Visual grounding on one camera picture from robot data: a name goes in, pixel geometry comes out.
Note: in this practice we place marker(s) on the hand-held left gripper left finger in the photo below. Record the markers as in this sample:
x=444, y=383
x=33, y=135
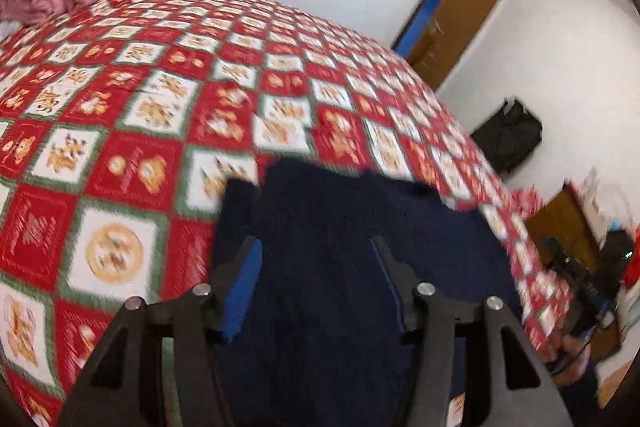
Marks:
x=243, y=287

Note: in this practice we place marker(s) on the white paper bag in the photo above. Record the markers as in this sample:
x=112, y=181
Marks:
x=612, y=202

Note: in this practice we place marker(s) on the brown wooden cabinet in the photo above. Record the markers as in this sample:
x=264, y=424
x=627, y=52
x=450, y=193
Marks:
x=560, y=217

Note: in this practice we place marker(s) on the person's right forearm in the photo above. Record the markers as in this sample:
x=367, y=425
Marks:
x=580, y=394

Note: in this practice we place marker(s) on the navy patterned knit sweater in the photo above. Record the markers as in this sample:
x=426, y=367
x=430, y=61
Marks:
x=325, y=232

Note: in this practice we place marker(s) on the red printed bed blanket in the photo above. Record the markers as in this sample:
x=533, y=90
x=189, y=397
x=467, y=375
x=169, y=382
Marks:
x=150, y=82

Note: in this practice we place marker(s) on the brown wooden door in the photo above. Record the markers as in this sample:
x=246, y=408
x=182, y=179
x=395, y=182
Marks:
x=460, y=17

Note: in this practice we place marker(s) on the person's right hand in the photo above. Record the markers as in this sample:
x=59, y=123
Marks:
x=570, y=359

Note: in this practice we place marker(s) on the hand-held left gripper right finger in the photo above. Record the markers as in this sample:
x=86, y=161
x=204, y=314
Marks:
x=400, y=289

